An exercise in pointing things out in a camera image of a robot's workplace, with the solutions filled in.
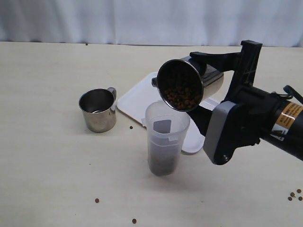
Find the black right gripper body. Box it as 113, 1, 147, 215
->
213, 40, 278, 165

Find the steel mug with kibble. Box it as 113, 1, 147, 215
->
79, 87, 116, 133

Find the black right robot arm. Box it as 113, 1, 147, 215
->
189, 40, 303, 165

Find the clear plastic tall container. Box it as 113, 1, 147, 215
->
142, 101, 190, 176

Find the white curtain backdrop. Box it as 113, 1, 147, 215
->
0, 0, 303, 47

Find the white plastic tray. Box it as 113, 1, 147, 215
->
116, 72, 205, 154

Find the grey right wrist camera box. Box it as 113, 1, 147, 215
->
203, 101, 235, 165

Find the black right camera cable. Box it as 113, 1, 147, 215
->
271, 84, 303, 105

